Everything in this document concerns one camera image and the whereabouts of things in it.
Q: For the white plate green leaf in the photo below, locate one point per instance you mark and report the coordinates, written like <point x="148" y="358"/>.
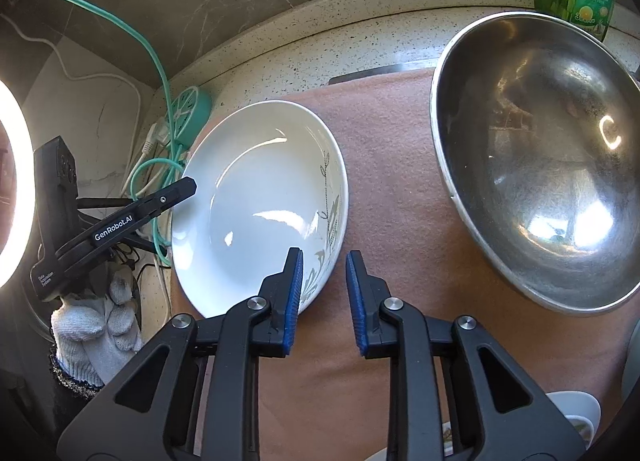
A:
<point x="268" y="177"/>

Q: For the pink towel mat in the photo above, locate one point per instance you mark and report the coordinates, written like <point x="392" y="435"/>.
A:
<point x="326" y="402"/>

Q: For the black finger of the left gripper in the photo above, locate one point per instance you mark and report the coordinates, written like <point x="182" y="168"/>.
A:
<point x="151" y="206"/>

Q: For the white gloved left hand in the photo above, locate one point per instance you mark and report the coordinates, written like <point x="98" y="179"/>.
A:
<point x="95" y="336"/>

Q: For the large stainless steel bowl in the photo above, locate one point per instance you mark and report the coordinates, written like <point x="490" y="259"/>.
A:
<point x="535" y="126"/>

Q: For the teal cable reel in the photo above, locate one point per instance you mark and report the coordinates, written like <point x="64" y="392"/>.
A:
<point x="191" y="111"/>

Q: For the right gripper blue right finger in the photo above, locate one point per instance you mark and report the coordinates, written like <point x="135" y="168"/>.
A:
<point x="456" y="372"/>

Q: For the white ring light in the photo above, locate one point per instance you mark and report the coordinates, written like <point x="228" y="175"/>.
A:
<point x="18" y="216"/>

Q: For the large floral rim plate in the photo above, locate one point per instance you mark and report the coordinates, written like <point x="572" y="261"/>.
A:
<point x="581" y="409"/>

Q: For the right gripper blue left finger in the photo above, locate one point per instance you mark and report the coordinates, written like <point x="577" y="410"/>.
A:
<point x="192" y="390"/>

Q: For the light blue ceramic bowl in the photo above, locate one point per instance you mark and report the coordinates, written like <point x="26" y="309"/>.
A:
<point x="631" y="368"/>

